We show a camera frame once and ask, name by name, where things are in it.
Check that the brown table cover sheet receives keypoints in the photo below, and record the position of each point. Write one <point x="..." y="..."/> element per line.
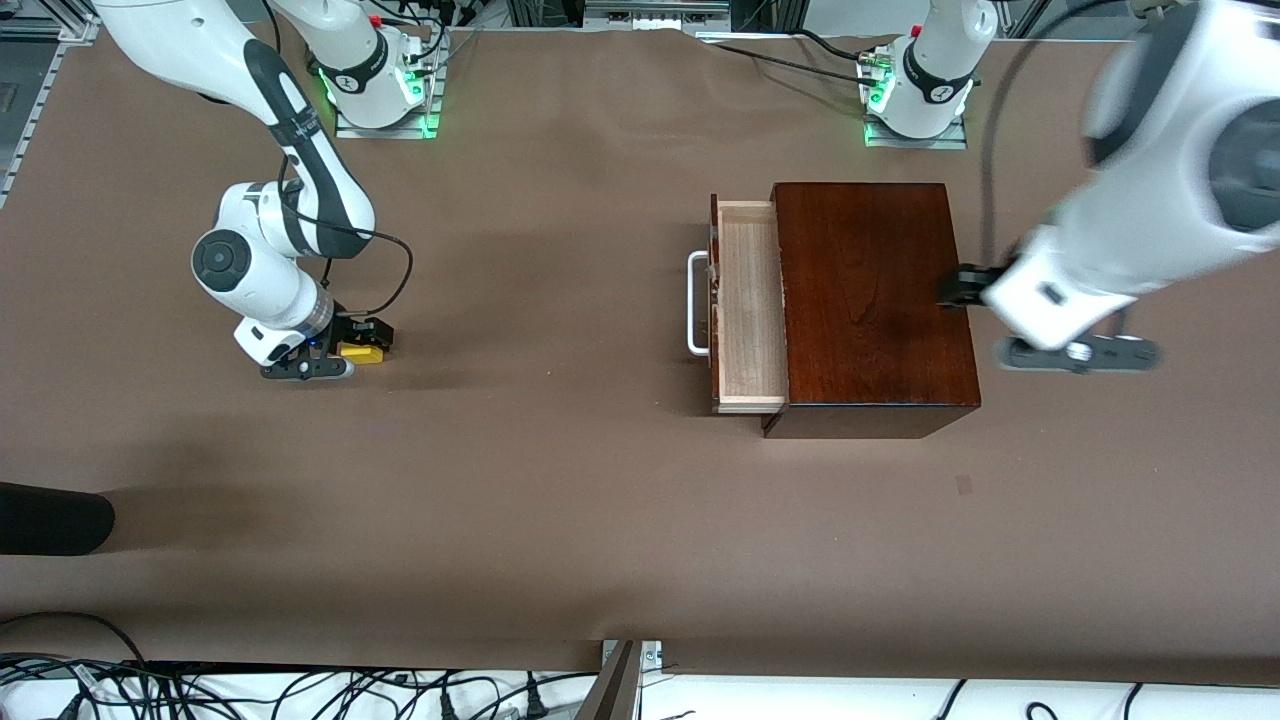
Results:
<point x="500" y="500"/>

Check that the yellow block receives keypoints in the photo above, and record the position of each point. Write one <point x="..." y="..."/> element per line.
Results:
<point x="360" y="353"/>

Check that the dark brown wooden cabinet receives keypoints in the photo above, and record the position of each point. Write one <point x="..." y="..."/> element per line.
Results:
<point x="880" y="300"/>

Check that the black cylinder object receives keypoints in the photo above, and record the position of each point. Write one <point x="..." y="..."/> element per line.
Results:
<point x="50" y="520"/>

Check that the black power plug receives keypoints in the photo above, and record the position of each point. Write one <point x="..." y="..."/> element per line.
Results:
<point x="536" y="705"/>

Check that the aluminium table edge rail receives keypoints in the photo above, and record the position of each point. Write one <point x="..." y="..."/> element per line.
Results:
<point x="30" y="110"/>

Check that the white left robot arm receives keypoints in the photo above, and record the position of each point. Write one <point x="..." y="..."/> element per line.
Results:
<point x="1180" y="150"/>

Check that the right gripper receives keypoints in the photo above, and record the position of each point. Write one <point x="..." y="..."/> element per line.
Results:
<point x="352" y="329"/>

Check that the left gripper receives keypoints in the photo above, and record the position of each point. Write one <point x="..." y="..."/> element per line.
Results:
<point x="964" y="285"/>

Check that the silver clamp bracket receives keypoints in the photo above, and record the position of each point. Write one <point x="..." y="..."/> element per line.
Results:
<point x="652" y="655"/>

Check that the dark grey bar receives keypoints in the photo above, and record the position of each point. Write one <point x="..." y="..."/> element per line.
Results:
<point x="612" y="690"/>

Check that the aluminium frame profile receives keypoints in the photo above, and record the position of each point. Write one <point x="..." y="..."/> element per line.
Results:
<point x="655" y="14"/>

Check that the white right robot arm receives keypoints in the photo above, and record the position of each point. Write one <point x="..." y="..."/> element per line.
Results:
<point x="250" y="270"/>

